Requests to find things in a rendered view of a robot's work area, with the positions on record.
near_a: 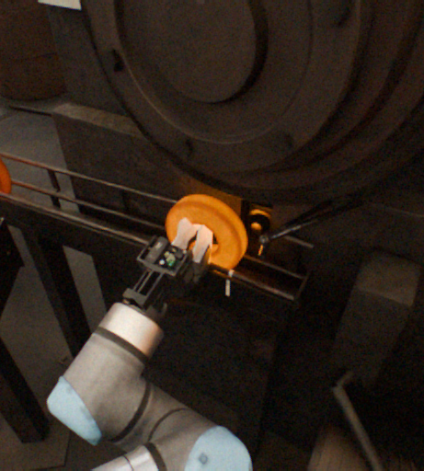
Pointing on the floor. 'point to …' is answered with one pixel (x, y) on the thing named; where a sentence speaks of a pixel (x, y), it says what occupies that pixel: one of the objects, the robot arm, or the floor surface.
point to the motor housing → (349, 453)
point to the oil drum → (19, 49)
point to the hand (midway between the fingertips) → (205, 226)
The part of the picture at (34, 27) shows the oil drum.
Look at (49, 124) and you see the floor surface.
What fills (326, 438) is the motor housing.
